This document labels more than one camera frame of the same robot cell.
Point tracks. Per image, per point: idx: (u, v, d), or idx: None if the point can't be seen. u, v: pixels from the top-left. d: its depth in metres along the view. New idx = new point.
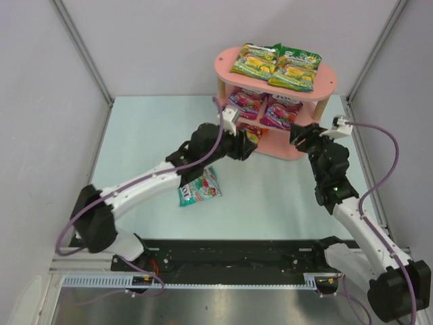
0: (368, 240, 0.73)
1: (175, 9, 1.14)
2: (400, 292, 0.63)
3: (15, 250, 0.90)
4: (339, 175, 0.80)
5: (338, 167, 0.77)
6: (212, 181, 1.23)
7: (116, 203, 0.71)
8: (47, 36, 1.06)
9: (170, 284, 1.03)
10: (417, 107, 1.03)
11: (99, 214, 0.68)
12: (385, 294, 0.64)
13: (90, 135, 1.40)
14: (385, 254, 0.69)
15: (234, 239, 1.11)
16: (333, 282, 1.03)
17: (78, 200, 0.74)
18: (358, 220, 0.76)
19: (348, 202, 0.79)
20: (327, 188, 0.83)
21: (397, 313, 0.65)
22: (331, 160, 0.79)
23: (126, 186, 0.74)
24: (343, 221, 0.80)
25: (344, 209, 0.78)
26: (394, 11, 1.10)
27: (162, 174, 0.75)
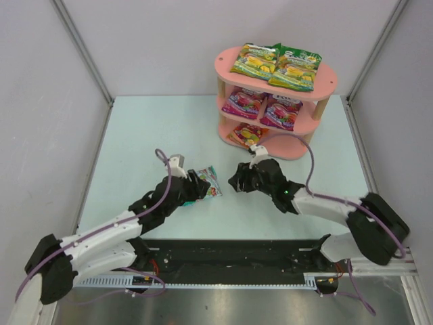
0: (325, 206, 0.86)
1: (175, 9, 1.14)
2: (372, 227, 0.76)
3: (15, 250, 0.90)
4: (279, 179, 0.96)
5: (270, 172, 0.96)
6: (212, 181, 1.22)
7: (76, 253, 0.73)
8: (47, 36, 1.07)
9: (171, 284, 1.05)
10: (417, 107, 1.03)
11: (57, 266, 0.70)
12: (365, 239, 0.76)
13: (90, 135, 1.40)
14: (342, 206, 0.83)
15: (234, 239, 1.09)
16: (333, 282, 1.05)
17: (36, 250, 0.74)
18: (312, 199, 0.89)
19: (299, 194, 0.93)
20: (281, 195, 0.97)
21: (390, 250, 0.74)
22: (264, 172, 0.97)
23: (88, 236, 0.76)
24: (306, 209, 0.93)
25: (300, 200, 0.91)
26: (395, 11, 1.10)
27: (124, 223, 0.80)
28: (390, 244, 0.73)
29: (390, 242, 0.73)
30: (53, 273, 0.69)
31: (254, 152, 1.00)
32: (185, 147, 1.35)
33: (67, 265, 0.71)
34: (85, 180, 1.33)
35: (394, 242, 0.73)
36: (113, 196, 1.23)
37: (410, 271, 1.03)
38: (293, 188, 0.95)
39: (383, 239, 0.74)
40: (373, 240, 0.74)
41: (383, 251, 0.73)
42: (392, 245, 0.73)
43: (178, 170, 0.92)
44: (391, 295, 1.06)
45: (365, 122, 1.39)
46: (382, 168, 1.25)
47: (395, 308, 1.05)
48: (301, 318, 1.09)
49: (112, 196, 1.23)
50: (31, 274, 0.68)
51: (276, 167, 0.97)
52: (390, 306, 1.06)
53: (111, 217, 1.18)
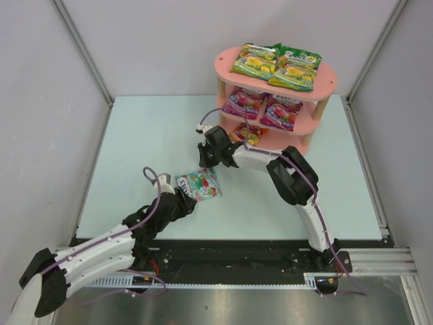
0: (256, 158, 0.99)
1: (175, 10, 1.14)
2: (283, 172, 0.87)
3: (15, 250, 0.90)
4: (224, 141, 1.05)
5: (214, 135, 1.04)
6: (212, 181, 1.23)
7: (70, 267, 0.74)
8: (47, 36, 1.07)
9: (171, 284, 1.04)
10: (417, 107, 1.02)
11: (50, 280, 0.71)
12: (281, 184, 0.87)
13: (90, 135, 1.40)
14: (268, 157, 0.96)
15: (232, 239, 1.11)
16: (333, 282, 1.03)
17: (32, 264, 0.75)
18: (247, 153, 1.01)
19: (239, 150, 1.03)
20: (226, 153, 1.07)
21: (300, 193, 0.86)
22: (208, 136, 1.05)
23: (82, 250, 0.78)
24: (243, 162, 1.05)
25: (238, 154, 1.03)
26: (396, 11, 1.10)
27: (118, 237, 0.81)
28: (303, 187, 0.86)
29: (302, 185, 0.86)
30: (47, 288, 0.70)
31: (201, 131, 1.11)
32: (185, 147, 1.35)
33: (60, 279, 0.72)
34: (85, 180, 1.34)
35: (306, 185, 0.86)
36: (113, 196, 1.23)
37: (410, 272, 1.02)
38: (234, 144, 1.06)
39: (298, 182, 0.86)
40: (287, 185, 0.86)
41: (297, 193, 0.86)
42: (304, 188, 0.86)
43: (167, 187, 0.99)
44: (391, 295, 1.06)
45: (365, 122, 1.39)
46: (381, 168, 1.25)
47: (394, 308, 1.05)
48: (301, 318, 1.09)
49: (112, 196, 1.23)
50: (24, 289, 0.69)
51: (218, 129, 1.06)
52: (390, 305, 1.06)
53: (111, 217, 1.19)
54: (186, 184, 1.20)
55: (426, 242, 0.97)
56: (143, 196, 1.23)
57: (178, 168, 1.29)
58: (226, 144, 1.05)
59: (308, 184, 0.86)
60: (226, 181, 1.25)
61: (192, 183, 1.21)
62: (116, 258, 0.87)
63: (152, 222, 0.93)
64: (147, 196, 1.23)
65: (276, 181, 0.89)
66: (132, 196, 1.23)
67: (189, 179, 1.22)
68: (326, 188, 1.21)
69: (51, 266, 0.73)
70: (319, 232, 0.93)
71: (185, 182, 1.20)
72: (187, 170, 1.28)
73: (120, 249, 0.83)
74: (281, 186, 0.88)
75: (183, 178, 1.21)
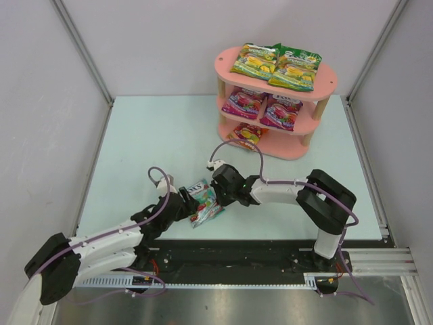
0: (278, 190, 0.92)
1: (175, 10, 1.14)
2: (318, 201, 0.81)
3: (15, 250, 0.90)
4: (235, 178, 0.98)
5: (224, 174, 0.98)
6: (205, 215, 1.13)
7: (83, 253, 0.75)
8: (47, 36, 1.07)
9: (171, 284, 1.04)
10: (417, 108, 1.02)
11: (65, 263, 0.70)
12: (318, 214, 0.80)
13: (90, 135, 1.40)
14: (293, 188, 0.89)
15: (233, 238, 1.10)
16: (333, 282, 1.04)
17: (44, 248, 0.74)
18: (267, 187, 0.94)
19: (256, 185, 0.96)
20: (241, 190, 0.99)
21: (340, 220, 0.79)
22: (218, 177, 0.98)
23: (96, 238, 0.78)
24: (263, 198, 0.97)
25: (257, 189, 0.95)
26: (396, 10, 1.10)
27: (128, 231, 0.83)
28: (341, 214, 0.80)
29: (340, 212, 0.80)
30: (59, 273, 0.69)
31: (213, 166, 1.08)
32: (185, 148, 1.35)
33: (75, 261, 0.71)
34: (85, 180, 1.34)
35: (344, 211, 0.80)
36: (113, 196, 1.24)
37: (410, 271, 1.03)
38: (247, 181, 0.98)
39: (334, 210, 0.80)
40: (324, 214, 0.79)
41: (337, 221, 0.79)
42: (342, 214, 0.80)
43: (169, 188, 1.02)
44: (391, 295, 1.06)
45: (365, 122, 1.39)
46: (381, 168, 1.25)
47: (394, 308, 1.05)
48: (301, 318, 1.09)
49: (112, 196, 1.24)
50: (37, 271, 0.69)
51: (226, 168, 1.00)
52: (390, 306, 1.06)
53: (111, 217, 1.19)
54: (196, 190, 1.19)
55: (427, 242, 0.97)
56: (144, 196, 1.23)
57: (178, 168, 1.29)
58: (238, 181, 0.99)
59: (346, 209, 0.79)
60: None
61: (198, 194, 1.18)
62: (119, 255, 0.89)
63: (158, 221, 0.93)
64: (147, 196, 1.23)
65: (311, 213, 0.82)
66: (132, 196, 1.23)
67: (201, 191, 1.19)
68: None
69: (65, 251, 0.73)
70: (334, 244, 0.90)
71: (199, 188, 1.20)
72: (187, 170, 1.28)
73: (128, 243, 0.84)
74: (318, 218, 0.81)
75: (201, 186, 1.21)
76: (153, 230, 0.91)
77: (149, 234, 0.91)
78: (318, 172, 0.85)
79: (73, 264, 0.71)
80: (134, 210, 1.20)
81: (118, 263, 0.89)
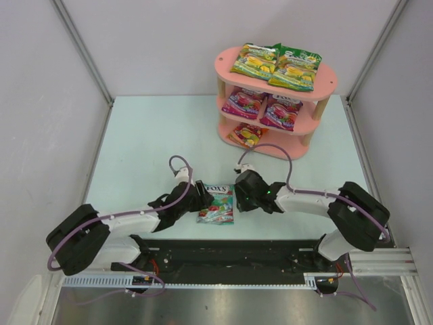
0: (308, 200, 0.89)
1: (176, 10, 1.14)
2: (352, 214, 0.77)
3: (14, 251, 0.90)
4: (258, 184, 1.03)
5: (247, 179, 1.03)
6: (213, 217, 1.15)
7: (111, 226, 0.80)
8: (47, 36, 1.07)
9: (170, 284, 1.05)
10: (417, 108, 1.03)
11: (94, 232, 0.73)
12: (350, 229, 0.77)
13: (90, 135, 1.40)
14: (323, 199, 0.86)
15: (234, 239, 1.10)
16: (333, 282, 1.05)
17: (70, 217, 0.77)
18: (293, 196, 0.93)
19: (281, 193, 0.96)
20: (264, 198, 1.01)
21: (373, 236, 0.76)
22: (241, 182, 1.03)
23: (122, 214, 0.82)
24: (289, 206, 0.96)
25: (281, 198, 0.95)
26: (396, 11, 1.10)
27: (149, 213, 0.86)
28: (373, 231, 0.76)
29: (373, 229, 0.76)
30: (84, 241, 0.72)
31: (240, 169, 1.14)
32: (185, 148, 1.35)
33: (103, 231, 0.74)
34: (85, 180, 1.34)
35: (377, 229, 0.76)
36: (113, 196, 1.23)
37: (410, 272, 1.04)
38: (273, 188, 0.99)
39: (367, 225, 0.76)
40: (357, 229, 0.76)
41: (371, 237, 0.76)
42: (374, 232, 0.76)
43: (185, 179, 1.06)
44: (391, 295, 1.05)
45: (365, 122, 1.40)
46: (381, 168, 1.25)
47: (394, 309, 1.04)
48: (301, 318, 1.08)
49: (113, 196, 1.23)
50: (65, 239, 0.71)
51: (250, 174, 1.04)
52: (391, 306, 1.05)
53: None
54: (218, 191, 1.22)
55: (427, 242, 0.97)
56: (145, 196, 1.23)
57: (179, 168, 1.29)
58: (262, 188, 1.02)
59: (379, 226, 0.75)
60: (227, 181, 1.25)
61: (218, 195, 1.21)
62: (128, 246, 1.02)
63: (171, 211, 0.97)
64: (147, 196, 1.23)
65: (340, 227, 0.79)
66: (133, 196, 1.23)
67: (222, 194, 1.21)
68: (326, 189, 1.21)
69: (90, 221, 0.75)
70: (342, 250, 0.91)
71: (222, 191, 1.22)
72: None
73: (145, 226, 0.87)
74: (349, 232, 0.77)
75: (226, 189, 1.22)
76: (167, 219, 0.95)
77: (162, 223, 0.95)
78: (351, 185, 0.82)
79: (99, 233, 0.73)
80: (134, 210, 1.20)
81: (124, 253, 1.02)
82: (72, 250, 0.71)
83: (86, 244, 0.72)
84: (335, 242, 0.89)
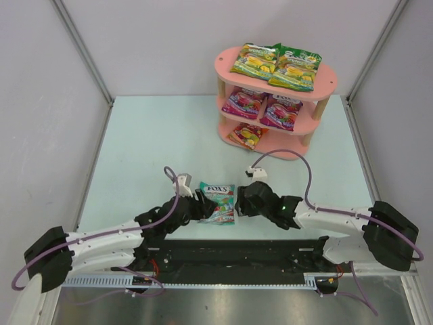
0: (333, 220, 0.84)
1: (176, 10, 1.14)
2: (386, 237, 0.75)
3: (13, 251, 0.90)
4: (270, 198, 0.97)
5: (260, 193, 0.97)
6: (214, 217, 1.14)
7: (78, 250, 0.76)
8: (47, 36, 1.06)
9: (170, 284, 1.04)
10: (417, 108, 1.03)
11: (59, 258, 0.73)
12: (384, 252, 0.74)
13: (90, 135, 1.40)
14: (353, 221, 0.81)
15: (235, 238, 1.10)
16: (333, 282, 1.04)
17: (42, 237, 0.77)
18: (314, 214, 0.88)
19: (300, 208, 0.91)
20: (278, 213, 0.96)
21: (407, 256, 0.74)
22: (253, 196, 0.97)
23: (93, 237, 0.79)
24: (307, 224, 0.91)
25: (302, 216, 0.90)
26: (396, 11, 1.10)
27: (127, 232, 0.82)
28: (406, 250, 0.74)
29: (405, 248, 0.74)
30: (54, 265, 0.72)
31: (252, 173, 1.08)
32: (185, 148, 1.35)
33: (67, 258, 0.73)
34: (85, 180, 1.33)
35: (409, 248, 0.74)
36: (113, 197, 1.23)
37: (410, 271, 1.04)
38: (290, 203, 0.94)
39: (399, 245, 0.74)
40: (392, 251, 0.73)
41: (404, 258, 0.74)
42: (407, 251, 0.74)
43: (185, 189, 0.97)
44: (391, 295, 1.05)
45: (365, 122, 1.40)
46: (381, 168, 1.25)
47: (395, 309, 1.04)
48: (301, 318, 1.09)
49: (112, 196, 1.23)
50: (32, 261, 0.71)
51: (262, 187, 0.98)
52: (391, 307, 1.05)
53: (111, 217, 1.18)
54: (219, 191, 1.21)
55: (427, 242, 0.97)
56: (145, 196, 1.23)
57: (179, 168, 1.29)
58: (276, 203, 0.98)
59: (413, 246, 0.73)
60: (226, 181, 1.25)
61: (219, 195, 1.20)
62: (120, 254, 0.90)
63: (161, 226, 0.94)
64: (147, 196, 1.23)
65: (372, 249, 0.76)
66: (133, 196, 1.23)
67: (222, 194, 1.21)
68: (326, 189, 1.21)
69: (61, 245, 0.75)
70: (349, 257, 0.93)
71: (223, 191, 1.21)
72: (187, 170, 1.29)
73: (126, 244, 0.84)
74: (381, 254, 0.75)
75: (226, 189, 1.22)
76: (155, 233, 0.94)
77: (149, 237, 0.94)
78: (381, 204, 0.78)
79: (67, 260, 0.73)
80: (134, 210, 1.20)
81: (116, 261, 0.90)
82: (39, 273, 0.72)
83: (55, 268, 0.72)
84: (350, 251, 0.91)
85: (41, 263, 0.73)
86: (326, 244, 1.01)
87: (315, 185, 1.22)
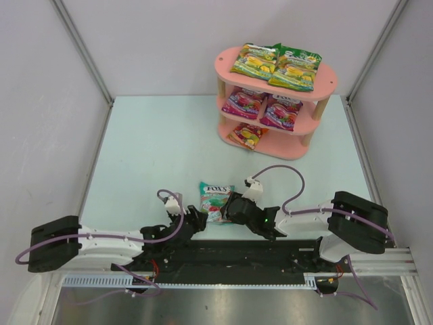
0: (302, 220, 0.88)
1: (176, 9, 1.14)
2: (354, 225, 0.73)
3: (13, 252, 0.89)
4: (254, 211, 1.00)
5: (243, 210, 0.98)
6: (213, 217, 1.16)
7: (85, 245, 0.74)
8: (47, 37, 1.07)
9: (170, 284, 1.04)
10: (417, 108, 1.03)
11: (66, 247, 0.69)
12: (355, 240, 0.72)
13: (90, 135, 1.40)
14: (320, 216, 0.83)
15: (233, 238, 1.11)
16: (333, 282, 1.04)
17: (56, 221, 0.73)
18: (289, 219, 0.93)
19: (279, 219, 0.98)
20: (262, 225, 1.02)
21: (378, 240, 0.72)
22: (237, 213, 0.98)
23: (102, 235, 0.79)
24: (292, 229, 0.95)
25: (281, 224, 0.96)
26: (396, 10, 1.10)
27: (132, 241, 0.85)
28: (376, 235, 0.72)
29: (375, 233, 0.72)
30: (59, 252, 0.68)
31: (250, 183, 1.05)
32: (185, 149, 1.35)
33: (75, 249, 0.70)
34: (85, 180, 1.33)
35: (379, 231, 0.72)
36: (113, 197, 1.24)
37: (410, 271, 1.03)
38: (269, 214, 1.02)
39: (368, 231, 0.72)
40: (360, 238, 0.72)
41: (375, 242, 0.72)
42: (377, 235, 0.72)
43: (176, 208, 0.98)
44: (391, 295, 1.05)
45: (365, 122, 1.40)
46: (381, 168, 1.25)
47: (394, 309, 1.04)
48: (301, 318, 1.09)
49: (112, 196, 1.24)
50: (40, 244, 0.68)
51: (244, 203, 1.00)
52: (390, 306, 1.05)
53: (111, 217, 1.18)
54: (219, 191, 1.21)
55: (426, 242, 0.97)
56: (145, 196, 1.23)
57: (180, 168, 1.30)
58: (261, 215, 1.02)
59: (381, 229, 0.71)
60: (226, 181, 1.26)
61: (218, 196, 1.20)
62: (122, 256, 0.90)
63: (160, 244, 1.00)
64: (147, 196, 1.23)
65: (343, 239, 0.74)
66: (133, 196, 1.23)
67: (222, 194, 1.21)
68: (326, 189, 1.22)
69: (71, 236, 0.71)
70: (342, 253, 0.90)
71: (224, 191, 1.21)
72: (187, 170, 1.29)
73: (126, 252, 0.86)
74: (352, 242, 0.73)
75: (226, 190, 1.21)
76: (153, 249, 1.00)
77: (147, 251, 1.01)
78: (342, 194, 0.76)
79: (73, 251, 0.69)
80: (134, 210, 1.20)
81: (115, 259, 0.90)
82: (41, 257, 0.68)
83: (59, 256, 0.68)
84: (337, 248, 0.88)
85: (47, 246, 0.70)
86: (321, 244, 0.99)
87: (315, 185, 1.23)
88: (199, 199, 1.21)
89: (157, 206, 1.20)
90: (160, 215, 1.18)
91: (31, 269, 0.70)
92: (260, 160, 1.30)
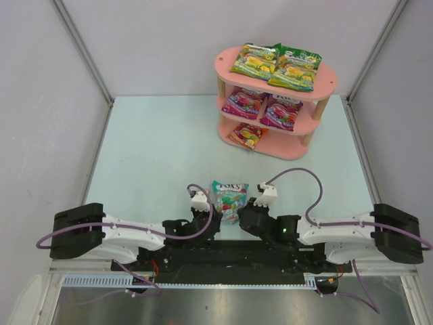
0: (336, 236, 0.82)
1: (176, 9, 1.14)
2: (394, 237, 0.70)
3: (13, 252, 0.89)
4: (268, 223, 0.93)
5: (257, 223, 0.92)
6: (226, 217, 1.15)
7: (108, 234, 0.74)
8: (47, 36, 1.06)
9: (170, 284, 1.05)
10: (417, 107, 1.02)
11: (90, 234, 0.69)
12: (396, 252, 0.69)
13: (90, 135, 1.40)
14: (360, 229, 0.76)
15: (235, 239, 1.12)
16: (333, 282, 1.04)
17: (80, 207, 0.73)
18: (318, 231, 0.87)
19: (304, 229, 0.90)
20: (279, 236, 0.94)
21: (417, 250, 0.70)
22: (250, 227, 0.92)
23: (125, 227, 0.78)
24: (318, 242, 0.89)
25: (306, 235, 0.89)
26: (396, 10, 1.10)
27: (153, 234, 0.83)
28: (414, 246, 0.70)
29: (413, 244, 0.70)
30: (82, 239, 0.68)
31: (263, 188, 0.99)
32: (185, 149, 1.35)
33: (99, 237, 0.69)
34: (85, 180, 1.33)
35: (417, 242, 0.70)
36: (113, 197, 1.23)
37: (410, 272, 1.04)
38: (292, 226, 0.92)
39: (406, 243, 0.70)
40: (402, 251, 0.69)
41: (415, 252, 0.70)
42: (415, 246, 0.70)
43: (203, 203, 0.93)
44: (391, 295, 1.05)
45: (365, 122, 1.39)
46: (381, 168, 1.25)
47: (395, 309, 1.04)
48: (301, 318, 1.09)
49: (112, 196, 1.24)
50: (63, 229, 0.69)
51: (258, 215, 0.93)
52: (390, 305, 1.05)
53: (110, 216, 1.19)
54: (232, 189, 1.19)
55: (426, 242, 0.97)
56: (145, 196, 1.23)
57: (179, 168, 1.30)
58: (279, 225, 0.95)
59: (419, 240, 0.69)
60: (226, 181, 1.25)
61: (231, 193, 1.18)
62: (125, 251, 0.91)
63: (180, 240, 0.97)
64: (147, 196, 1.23)
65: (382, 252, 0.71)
66: (133, 196, 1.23)
67: (235, 191, 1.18)
68: (326, 189, 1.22)
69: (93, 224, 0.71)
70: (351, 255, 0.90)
71: (236, 189, 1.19)
72: (187, 170, 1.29)
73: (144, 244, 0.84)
74: (393, 255, 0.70)
75: (239, 187, 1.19)
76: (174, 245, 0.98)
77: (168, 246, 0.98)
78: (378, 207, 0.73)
79: (97, 239, 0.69)
80: (134, 210, 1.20)
81: (117, 256, 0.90)
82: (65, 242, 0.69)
83: (83, 244, 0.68)
84: (358, 251, 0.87)
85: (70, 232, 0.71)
86: (325, 248, 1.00)
87: (316, 185, 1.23)
88: (214, 196, 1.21)
89: (157, 206, 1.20)
90: (160, 215, 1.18)
91: (52, 254, 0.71)
92: (260, 160, 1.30)
